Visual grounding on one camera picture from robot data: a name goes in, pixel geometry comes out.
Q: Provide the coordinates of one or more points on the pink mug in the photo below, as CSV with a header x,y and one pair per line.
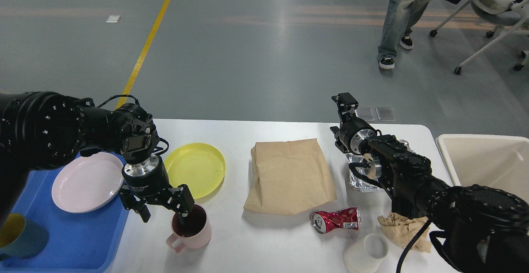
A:
x,y
195,232

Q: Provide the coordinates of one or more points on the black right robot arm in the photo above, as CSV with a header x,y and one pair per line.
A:
x,y
480,229

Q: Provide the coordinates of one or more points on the teal and yellow cup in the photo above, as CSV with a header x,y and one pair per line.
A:
x,y
21,237

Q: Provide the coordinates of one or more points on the yellow plate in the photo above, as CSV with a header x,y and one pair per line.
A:
x,y
200,166

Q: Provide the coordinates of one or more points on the white office chair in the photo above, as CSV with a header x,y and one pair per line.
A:
x,y
509,17

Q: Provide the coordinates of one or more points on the aluminium foil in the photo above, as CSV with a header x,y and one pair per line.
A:
x,y
357,183

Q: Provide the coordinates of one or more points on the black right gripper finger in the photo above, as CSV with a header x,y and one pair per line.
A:
x,y
346,105

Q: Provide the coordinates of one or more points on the crushed red soda can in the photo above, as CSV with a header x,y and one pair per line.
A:
x,y
324,222

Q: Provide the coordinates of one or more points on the person in jeans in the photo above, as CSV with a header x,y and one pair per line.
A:
x,y
401,16

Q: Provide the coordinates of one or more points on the brown paper bag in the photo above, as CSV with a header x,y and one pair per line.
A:
x,y
289,177

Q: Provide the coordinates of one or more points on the white paper cup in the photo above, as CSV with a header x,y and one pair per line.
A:
x,y
366,255

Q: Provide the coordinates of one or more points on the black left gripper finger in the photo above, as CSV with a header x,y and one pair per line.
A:
x,y
180,201
130,202

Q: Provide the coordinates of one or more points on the blue plastic tray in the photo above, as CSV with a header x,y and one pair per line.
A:
x,y
78,243

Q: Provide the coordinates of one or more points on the floor outlet plates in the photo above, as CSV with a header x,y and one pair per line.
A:
x,y
381,114

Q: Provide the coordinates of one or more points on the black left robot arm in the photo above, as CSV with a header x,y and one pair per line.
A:
x,y
46,130

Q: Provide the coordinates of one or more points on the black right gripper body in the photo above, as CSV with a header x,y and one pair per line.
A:
x,y
351,134

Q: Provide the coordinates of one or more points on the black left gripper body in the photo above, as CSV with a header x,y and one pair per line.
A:
x,y
147,183

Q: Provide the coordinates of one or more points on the beige plastic bin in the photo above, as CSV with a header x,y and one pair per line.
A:
x,y
495,161

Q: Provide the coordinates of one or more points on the crumpled brown napkin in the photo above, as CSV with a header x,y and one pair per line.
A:
x,y
400,230

